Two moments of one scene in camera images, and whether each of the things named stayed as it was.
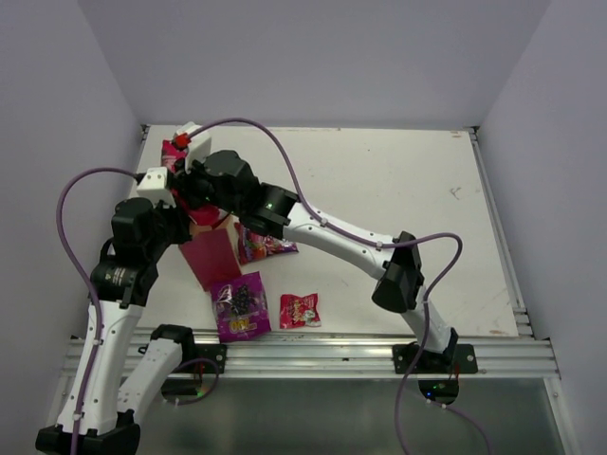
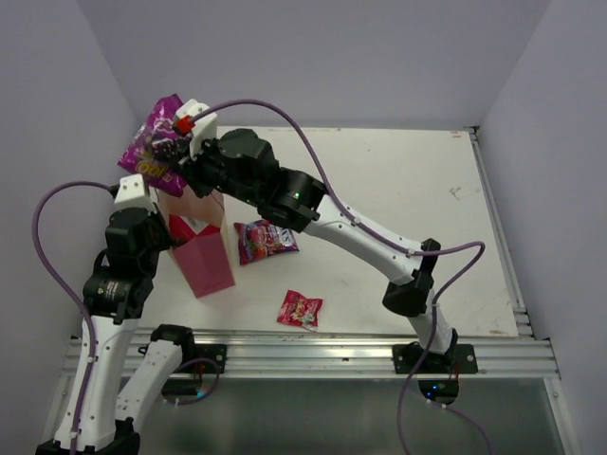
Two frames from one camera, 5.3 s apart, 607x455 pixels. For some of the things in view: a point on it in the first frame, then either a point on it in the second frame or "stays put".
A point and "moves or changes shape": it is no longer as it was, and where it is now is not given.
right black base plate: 461,358 stays put
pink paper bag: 213,251 moves or changes shape
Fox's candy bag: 253,246 stays put
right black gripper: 183,183 -> 193,167
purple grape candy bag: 242,307 -> 156,152
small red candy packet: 297,311 stays put
